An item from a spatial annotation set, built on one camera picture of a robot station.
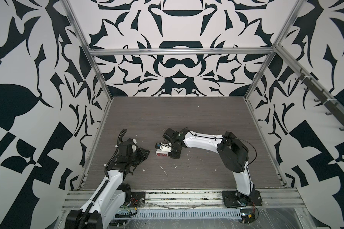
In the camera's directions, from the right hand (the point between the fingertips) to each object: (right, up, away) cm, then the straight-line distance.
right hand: (171, 151), depth 90 cm
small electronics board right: (+37, -26, -19) cm, 49 cm away
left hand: (-13, +3, -5) cm, 15 cm away
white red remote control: (-6, 0, -5) cm, 7 cm away
